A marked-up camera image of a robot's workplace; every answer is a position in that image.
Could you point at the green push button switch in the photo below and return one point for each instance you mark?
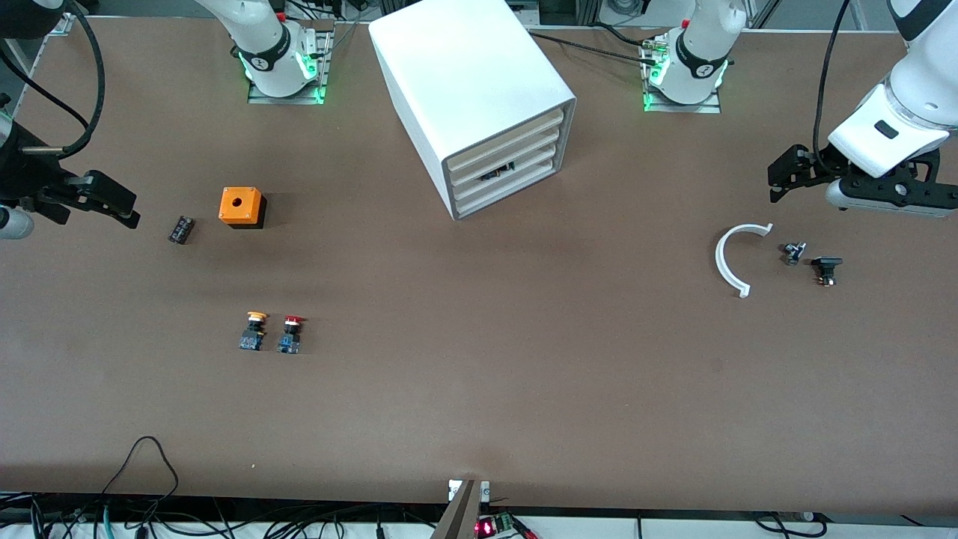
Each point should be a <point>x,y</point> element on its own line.
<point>498,172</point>

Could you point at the white curved plastic arc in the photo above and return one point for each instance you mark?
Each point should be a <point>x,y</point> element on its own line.
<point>719,258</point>

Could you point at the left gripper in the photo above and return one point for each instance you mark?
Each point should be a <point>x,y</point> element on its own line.
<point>817,165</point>

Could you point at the white drawer cabinet shell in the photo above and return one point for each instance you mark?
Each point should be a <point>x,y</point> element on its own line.
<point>464,67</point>

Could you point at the aluminium frame profile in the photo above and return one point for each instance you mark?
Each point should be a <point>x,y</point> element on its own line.
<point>67,26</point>

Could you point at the grey metal post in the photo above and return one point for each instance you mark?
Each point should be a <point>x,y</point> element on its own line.
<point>460,516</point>

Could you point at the orange box with hole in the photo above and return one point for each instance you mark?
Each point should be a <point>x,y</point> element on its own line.
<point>239,203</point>

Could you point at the red push button switch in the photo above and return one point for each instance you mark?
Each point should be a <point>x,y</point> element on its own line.
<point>289,343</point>

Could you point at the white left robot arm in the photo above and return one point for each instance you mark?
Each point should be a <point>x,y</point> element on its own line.
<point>700,45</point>

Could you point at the small black silver component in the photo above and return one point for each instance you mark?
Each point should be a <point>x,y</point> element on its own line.
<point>793,254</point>

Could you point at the white mounting clip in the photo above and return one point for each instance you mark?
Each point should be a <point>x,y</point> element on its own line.
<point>485,490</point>

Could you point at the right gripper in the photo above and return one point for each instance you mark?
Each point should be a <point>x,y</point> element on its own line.
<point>24,171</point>

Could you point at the small black terminal block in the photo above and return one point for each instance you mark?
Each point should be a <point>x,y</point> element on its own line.
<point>181,230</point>

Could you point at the yellow push button switch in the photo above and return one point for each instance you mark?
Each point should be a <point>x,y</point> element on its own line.
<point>252,340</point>

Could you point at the circuit board with red light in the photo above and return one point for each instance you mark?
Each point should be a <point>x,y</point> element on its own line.
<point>500,524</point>

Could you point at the white cabinet drawer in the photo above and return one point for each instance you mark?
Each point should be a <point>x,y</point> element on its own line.
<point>539,157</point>
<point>524,132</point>
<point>524,147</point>
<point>524,178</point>

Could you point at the black switch component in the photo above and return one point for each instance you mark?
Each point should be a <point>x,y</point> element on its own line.
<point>827,263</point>

